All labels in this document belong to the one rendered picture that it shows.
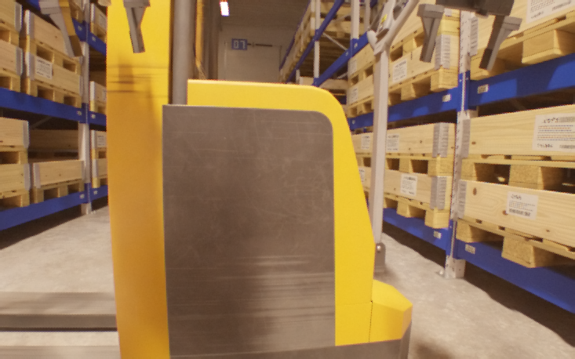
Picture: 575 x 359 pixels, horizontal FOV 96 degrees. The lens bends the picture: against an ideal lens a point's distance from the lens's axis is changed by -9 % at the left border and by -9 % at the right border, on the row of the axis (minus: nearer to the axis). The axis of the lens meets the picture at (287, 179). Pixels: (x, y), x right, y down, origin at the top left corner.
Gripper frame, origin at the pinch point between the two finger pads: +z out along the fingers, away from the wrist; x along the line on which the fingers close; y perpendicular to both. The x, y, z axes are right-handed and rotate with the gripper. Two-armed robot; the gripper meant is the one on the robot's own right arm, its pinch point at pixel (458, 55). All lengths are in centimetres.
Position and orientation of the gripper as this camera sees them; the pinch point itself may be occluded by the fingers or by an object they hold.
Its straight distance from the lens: 69.3
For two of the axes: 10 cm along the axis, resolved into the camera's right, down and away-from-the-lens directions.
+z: -0.7, 8.7, 5.0
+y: 0.0, 5.0, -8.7
